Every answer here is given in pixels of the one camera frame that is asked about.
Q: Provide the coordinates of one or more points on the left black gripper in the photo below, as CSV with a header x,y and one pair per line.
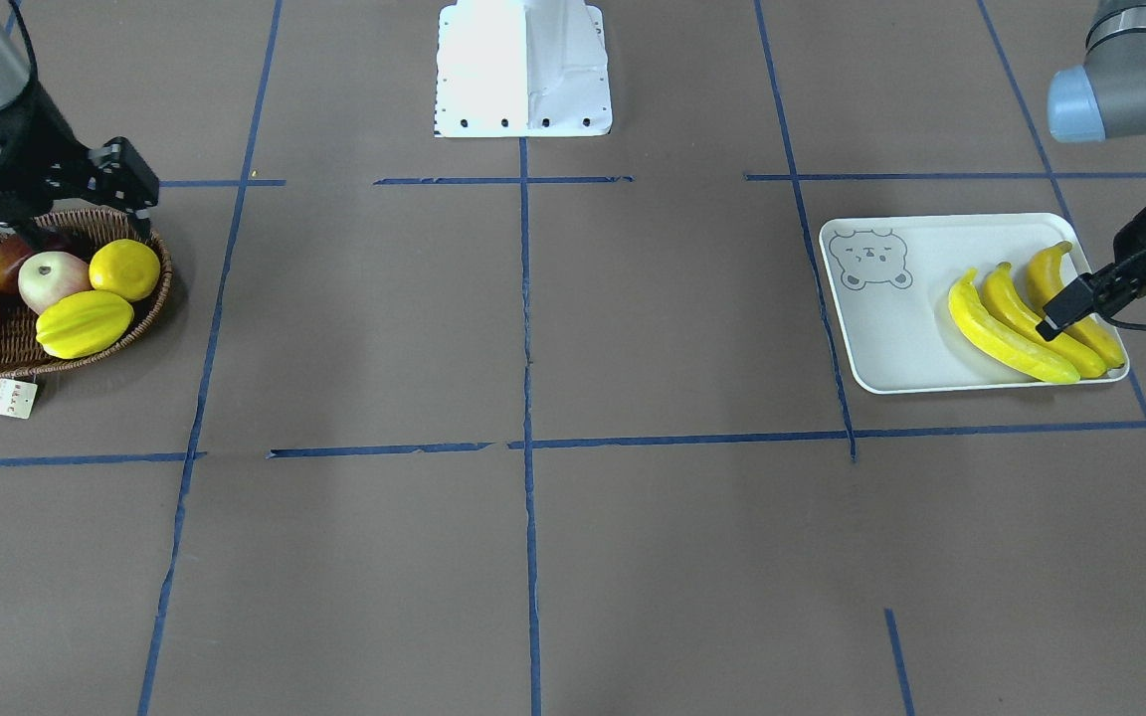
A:
x,y
1143,243

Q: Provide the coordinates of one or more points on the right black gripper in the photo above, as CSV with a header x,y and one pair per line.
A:
x,y
44,132

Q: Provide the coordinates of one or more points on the yellow banana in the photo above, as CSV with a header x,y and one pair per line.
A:
x,y
1000,297
1047,288
997,340

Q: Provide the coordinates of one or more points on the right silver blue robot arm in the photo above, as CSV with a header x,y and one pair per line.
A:
x,y
18,69

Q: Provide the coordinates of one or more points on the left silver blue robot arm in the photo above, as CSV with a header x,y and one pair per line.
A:
x,y
1103,98

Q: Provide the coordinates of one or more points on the brown wicker basket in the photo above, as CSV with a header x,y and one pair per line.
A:
x,y
22,356

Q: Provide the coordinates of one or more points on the white basket tag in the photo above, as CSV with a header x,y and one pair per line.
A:
x,y
17,398

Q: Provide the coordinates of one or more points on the pale apple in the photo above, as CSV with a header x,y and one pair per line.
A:
x,y
48,277

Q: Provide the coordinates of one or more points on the yellow mango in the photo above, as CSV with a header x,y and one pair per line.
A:
x,y
127,268

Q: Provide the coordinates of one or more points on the dark red apple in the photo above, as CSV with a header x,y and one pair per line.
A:
x,y
14,253

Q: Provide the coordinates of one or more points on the yellow star fruit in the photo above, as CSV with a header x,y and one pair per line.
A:
x,y
85,323

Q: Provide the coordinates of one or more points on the white bear tray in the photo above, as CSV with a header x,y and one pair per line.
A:
x,y
889,281

